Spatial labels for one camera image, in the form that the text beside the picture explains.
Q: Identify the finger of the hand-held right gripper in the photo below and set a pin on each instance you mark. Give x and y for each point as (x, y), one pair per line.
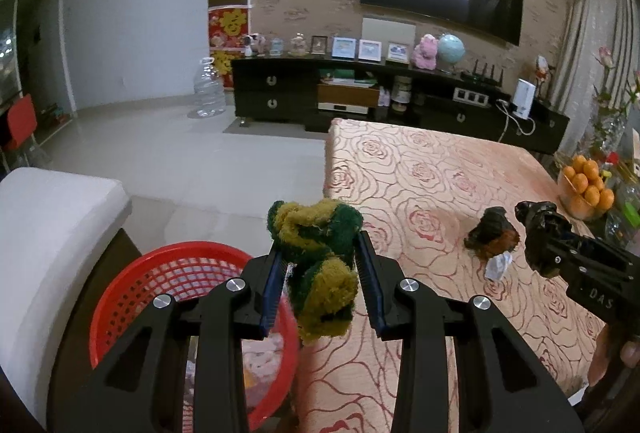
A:
(547, 258)
(570, 240)

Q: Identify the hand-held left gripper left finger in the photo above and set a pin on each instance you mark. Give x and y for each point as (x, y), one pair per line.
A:
(271, 293)

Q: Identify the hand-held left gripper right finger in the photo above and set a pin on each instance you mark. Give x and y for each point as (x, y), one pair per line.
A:
(372, 288)

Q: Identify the black plastic bag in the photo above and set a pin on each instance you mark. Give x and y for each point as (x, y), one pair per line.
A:
(535, 213)

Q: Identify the green and yellow rag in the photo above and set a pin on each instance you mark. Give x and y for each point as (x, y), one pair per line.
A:
(325, 288)

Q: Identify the red plastic mesh basket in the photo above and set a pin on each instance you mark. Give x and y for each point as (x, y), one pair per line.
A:
(150, 273)

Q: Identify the person's right hand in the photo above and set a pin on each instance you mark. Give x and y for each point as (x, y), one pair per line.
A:
(600, 358)

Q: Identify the glass fruit bowl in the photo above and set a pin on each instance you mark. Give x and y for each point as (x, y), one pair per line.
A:
(575, 210)

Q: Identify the small white paper scrap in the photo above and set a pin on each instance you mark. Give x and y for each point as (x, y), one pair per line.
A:
(497, 265)

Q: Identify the pile of oranges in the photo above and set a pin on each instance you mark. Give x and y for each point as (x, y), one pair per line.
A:
(587, 183)

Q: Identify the black and brown crumpled wrapper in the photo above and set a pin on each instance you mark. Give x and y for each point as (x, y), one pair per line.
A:
(492, 230)

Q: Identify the rose patterned tablecloth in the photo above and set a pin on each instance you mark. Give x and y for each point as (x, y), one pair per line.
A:
(425, 173)

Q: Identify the artificial pink flowers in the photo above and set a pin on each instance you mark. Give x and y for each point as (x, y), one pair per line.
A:
(612, 113)

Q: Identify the white upright device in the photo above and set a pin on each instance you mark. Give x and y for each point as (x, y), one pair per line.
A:
(525, 98)

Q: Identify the red and white figurine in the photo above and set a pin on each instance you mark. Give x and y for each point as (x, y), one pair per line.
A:
(544, 73)

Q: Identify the white power strip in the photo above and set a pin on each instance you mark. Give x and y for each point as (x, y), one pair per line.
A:
(470, 95)

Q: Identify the black router with antennas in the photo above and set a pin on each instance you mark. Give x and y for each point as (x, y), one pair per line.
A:
(482, 77)

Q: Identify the small white bottles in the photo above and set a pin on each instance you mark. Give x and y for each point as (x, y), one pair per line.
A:
(384, 98)

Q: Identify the brown wooden drawer box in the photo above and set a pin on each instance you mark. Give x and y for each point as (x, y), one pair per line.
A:
(347, 95)

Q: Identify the glass jar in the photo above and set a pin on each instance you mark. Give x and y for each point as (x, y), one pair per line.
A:
(401, 93)

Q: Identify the black television cabinet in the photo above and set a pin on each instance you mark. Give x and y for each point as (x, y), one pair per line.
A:
(272, 90)

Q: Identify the beige curtain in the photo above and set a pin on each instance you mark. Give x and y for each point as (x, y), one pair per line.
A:
(585, 38)

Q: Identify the large clear water jug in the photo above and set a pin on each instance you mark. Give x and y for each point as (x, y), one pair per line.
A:
(207, 93)

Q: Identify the green flat package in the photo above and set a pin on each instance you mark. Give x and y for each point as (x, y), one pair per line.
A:
(347, 75)

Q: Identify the light blue globe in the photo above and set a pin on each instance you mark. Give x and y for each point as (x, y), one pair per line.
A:
(451, 49)

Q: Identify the white sofa cushion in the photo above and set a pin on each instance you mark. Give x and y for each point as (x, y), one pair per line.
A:
(50, 233)

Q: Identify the pink plush toy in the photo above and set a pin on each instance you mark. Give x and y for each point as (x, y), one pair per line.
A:
(425, 52)

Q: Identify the small snow globe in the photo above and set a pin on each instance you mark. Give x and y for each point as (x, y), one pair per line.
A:
(276, 46)

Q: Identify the small plush toy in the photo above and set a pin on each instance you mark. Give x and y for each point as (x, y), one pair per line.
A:
(258, 44)

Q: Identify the large snow globe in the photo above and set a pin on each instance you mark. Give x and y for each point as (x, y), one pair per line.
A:
(298, 45)

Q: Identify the white rectangular board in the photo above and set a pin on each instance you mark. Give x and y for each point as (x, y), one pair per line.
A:
(390, 33)

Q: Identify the red chair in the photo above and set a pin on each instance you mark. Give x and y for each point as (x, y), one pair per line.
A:
(20, 123)

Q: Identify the white picture frame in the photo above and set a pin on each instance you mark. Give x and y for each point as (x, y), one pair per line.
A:
(344, 47)
(370, 50)
(398, 52)

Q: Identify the small white camera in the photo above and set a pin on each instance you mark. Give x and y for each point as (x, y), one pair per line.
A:
(248, 47)

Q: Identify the brown photo frame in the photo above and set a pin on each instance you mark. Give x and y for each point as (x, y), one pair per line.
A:
(319, 45)

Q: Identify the red and gold wall hanging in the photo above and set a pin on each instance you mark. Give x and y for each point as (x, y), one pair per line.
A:
(229, 25)

